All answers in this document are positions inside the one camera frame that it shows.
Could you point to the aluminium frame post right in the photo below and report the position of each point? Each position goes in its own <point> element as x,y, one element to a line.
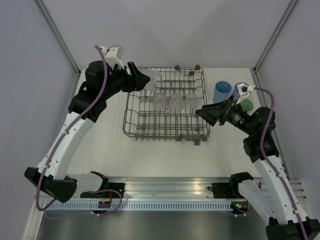
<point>276,33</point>

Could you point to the aluminium frame post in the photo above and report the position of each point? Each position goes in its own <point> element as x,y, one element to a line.
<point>276,33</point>
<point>57,35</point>

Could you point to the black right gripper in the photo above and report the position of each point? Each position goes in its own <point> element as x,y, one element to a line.
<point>211,113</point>

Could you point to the blue plastic cup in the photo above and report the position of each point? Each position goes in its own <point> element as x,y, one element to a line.
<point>222,90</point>

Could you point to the aluminium frame post left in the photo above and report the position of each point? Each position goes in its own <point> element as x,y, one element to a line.
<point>57,35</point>

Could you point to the aluminium table front rail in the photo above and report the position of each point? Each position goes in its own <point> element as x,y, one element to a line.
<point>168,188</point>

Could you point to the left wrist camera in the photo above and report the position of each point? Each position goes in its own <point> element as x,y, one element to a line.
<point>113,56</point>

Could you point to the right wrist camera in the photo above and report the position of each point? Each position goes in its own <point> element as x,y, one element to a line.
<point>244,91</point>

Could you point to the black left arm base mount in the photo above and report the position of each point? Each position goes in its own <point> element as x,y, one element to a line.
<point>112,190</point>

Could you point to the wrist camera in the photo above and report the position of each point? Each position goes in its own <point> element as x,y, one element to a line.
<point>244,91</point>
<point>113,56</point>

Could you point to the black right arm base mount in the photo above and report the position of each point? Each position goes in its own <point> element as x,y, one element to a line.
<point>222,190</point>

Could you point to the purple plastic cup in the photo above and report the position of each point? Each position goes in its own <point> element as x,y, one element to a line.
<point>235,92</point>

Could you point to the grey wire dish rack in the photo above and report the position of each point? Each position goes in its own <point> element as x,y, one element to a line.
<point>142,122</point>

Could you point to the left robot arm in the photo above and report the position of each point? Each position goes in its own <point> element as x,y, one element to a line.
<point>101,83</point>

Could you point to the white slotted cable duct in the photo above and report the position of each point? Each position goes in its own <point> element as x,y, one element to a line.
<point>221,206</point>

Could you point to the clear glass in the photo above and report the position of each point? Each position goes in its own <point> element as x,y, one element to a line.
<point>191,101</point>
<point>160,101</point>
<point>175,102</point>
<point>155,79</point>

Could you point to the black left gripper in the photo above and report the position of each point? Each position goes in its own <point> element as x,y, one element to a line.
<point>140,80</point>

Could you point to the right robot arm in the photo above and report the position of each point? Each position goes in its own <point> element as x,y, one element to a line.
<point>280,210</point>

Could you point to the green plastic cup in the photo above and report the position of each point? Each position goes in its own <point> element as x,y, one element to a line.
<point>246,105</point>

